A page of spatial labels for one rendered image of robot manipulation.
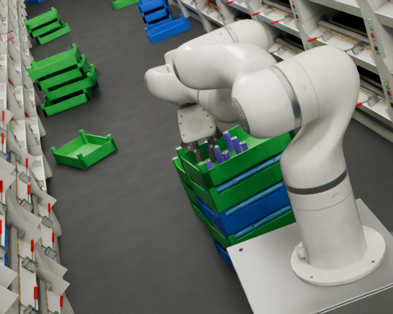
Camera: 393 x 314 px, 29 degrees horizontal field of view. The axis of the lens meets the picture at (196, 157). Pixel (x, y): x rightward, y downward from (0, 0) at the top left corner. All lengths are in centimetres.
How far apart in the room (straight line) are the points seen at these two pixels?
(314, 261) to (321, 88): 36
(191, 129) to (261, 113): 84
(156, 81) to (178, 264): 70
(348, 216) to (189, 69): 48
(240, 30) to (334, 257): 55
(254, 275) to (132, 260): 112
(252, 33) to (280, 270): 52
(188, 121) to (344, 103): 84
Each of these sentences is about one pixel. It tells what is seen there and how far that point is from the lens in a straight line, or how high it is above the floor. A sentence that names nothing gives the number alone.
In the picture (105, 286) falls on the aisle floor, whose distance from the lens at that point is 256.
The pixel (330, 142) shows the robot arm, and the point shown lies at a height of 64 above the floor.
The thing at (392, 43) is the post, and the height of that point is 44.
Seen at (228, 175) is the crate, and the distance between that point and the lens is 213.
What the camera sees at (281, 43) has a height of 19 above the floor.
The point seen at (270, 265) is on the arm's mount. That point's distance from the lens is 157.
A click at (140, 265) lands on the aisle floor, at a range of 259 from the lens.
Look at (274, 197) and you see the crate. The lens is 222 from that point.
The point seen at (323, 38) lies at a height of 37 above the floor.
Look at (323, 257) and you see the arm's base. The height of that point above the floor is 42.
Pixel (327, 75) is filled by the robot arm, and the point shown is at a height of 76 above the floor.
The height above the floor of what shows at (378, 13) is 55.
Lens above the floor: 121
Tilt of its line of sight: 22 degrees down
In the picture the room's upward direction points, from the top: 22 degrees counter-clockwise
